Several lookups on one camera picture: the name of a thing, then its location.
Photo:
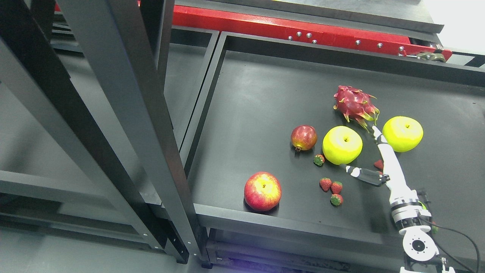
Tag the yellow apple right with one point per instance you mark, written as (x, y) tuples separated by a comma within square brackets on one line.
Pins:
[(403, 133)]

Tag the strawberry middle right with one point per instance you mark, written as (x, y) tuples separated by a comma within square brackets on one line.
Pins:
[(336, 187)]

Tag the black metal shelf rack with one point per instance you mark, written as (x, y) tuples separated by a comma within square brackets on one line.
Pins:
[(146, 135)]

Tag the strawberry behind hand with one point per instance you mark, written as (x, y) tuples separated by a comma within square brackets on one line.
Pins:
[(379, 165)]

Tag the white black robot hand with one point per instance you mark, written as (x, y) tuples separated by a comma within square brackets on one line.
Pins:
[(394, 178)]

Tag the pomegranate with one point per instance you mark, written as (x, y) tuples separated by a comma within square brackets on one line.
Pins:
[(303, 138)]

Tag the strawberry bottom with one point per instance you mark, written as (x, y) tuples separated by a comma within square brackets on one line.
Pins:
[(336, 199)]

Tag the green apple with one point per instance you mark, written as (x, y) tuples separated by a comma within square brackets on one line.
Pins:
[(341, 145)]

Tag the strawberry middle left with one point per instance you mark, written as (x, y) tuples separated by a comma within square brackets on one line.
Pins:
[(325, 184)]

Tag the dragon fruit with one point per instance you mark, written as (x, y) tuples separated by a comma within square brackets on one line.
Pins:
[(357, 105)]

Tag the strawberry upper left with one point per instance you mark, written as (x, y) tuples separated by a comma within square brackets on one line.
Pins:
[(318, 159)]

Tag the red apple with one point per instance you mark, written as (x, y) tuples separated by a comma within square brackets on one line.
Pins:
[(262, 191)]

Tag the red metal beam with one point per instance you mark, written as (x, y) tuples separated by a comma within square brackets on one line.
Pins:
[(307, 32)]

